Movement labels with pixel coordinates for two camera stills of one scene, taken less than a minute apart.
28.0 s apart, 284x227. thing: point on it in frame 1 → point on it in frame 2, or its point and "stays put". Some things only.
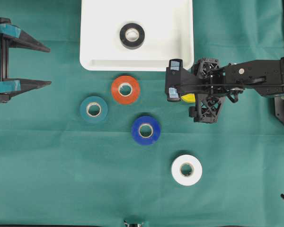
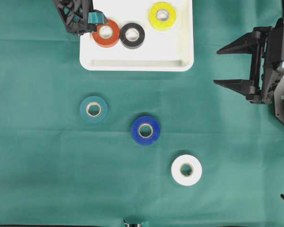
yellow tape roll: (189, 98) → (163, 25)
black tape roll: (128, 44) stays put
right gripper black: (227, 81) → (267, 45)
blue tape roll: (150, 121) stays put
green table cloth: (98, 148) stays put
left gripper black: (4, 34) → (75, 15)
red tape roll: (125, 81) → (106, 42)
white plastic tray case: (135, 35) stays put
